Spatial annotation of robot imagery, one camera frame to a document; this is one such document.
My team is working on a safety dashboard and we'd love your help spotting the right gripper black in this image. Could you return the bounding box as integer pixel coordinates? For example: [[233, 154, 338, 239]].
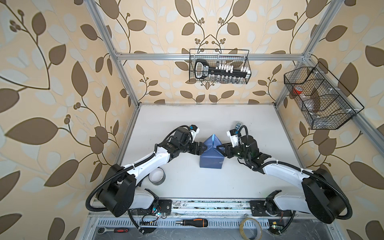
[[216, 141, 250, 162]]

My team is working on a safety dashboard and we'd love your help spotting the light blue wrapping paper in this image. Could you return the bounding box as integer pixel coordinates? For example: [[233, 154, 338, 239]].
[[199, 134, 225, 169]]

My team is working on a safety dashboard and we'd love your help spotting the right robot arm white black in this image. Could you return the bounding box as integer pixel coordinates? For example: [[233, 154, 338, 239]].
[[217, 136, 353, 224]]

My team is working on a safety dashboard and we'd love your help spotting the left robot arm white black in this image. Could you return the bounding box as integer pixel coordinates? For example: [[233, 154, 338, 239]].
[[85, 125, 207, 217]]

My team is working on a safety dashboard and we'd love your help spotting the grey tape dispenser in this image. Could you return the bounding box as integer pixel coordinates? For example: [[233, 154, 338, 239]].
[[235, 122, 243, 130]]

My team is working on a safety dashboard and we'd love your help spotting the black orange screwdriver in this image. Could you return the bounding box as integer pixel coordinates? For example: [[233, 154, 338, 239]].
[[176, 219, 209, 228]]

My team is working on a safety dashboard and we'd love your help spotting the clear tape roll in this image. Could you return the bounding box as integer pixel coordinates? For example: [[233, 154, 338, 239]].
[[239, 218, 263, 240]]

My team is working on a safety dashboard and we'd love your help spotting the grey duct tape roll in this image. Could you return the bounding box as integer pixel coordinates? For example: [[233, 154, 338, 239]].
[[149, 168, 166, 186]]

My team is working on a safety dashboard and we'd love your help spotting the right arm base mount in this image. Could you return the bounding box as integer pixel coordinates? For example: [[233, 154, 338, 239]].
[[250, 200, 293, 218]]

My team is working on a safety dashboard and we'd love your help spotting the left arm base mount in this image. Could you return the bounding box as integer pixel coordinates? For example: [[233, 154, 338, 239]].
[[131, 199, 173, 216]]

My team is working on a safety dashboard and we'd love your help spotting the black socket set rail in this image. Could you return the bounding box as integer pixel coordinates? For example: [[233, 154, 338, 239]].
[[192, 60, 251, 80]]

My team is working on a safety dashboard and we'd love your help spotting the back wire basket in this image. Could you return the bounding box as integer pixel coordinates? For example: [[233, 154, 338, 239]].
[[189, 48, 252, 85]]

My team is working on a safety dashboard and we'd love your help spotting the wire basket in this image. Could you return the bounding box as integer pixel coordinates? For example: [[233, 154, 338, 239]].
[[284, 62, 364, 130], [189, 48, 252, 85]]

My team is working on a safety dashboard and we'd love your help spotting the right wire basket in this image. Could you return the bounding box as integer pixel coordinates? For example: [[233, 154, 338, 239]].
[[284, 62, 364, 130]]

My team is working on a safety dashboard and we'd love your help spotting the red handled ratchet wrench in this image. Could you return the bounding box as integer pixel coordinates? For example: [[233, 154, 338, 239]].
[[97, 227, 129, 235]]

